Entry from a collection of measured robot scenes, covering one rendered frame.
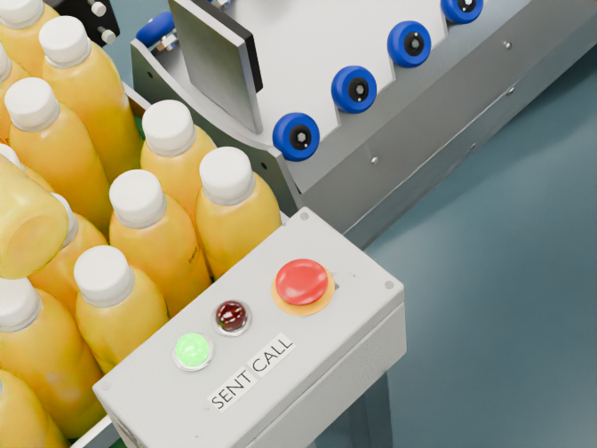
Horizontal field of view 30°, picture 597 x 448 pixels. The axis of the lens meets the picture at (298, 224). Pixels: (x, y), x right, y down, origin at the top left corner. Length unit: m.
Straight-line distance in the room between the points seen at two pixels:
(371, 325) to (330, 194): 0.33
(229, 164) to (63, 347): 0.19
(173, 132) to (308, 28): 0.32
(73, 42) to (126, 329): 0.26
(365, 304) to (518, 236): 1.35
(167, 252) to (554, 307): 1.24
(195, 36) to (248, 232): 0.24
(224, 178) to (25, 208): 0.15
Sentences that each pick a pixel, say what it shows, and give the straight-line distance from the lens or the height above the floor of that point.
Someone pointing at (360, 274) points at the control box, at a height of 1.10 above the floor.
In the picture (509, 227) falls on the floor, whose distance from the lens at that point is 2.11.
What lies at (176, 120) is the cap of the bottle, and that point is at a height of 1.09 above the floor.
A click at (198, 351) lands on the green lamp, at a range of 0.74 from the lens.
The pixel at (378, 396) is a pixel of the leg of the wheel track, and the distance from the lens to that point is 1.63.
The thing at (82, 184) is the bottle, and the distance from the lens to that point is 0.99.
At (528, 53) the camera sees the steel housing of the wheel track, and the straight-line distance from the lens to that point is 1.22.
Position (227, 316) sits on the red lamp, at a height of 1.11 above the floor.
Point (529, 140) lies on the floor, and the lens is 2.23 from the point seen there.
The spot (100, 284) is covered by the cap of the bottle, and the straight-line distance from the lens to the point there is 0.81.
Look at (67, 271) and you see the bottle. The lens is 0.87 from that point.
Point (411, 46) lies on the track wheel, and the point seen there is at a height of 0.97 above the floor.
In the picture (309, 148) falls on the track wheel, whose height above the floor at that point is 0.96.
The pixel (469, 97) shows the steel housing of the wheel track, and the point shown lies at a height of 0.86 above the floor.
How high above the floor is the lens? 1.76
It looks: 56 degrees down
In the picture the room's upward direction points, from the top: 11 degrees counter-clockwise
